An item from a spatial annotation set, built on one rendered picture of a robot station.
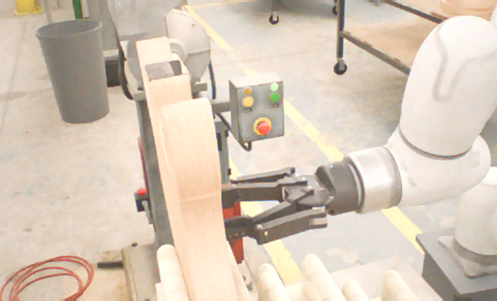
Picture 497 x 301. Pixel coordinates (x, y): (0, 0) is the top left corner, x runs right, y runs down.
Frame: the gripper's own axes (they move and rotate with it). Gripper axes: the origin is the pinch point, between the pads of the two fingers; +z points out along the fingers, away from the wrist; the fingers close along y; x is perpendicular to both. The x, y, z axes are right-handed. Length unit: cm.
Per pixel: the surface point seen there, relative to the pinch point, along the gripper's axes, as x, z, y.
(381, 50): -95, -190, 310
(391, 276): -27.3, -32.4, 8.0
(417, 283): -40, -44, 17
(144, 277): -101, 15, 117
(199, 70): -12, -15, 97
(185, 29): 1, -13, 96
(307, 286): -24.1, -16.0, 7.9
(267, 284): -18.6, -8.1, 4.9
